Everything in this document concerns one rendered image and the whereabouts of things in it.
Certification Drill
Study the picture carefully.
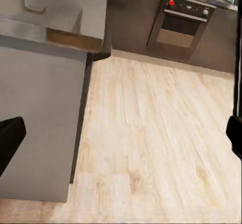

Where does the poster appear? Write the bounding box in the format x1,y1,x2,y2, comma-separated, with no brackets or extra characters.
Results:
231,0,242,160

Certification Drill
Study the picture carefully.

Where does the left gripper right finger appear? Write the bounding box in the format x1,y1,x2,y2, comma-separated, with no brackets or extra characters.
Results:
226,116,242,157

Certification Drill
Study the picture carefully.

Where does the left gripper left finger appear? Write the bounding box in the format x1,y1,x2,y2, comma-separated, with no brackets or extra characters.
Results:
0,116,26,176

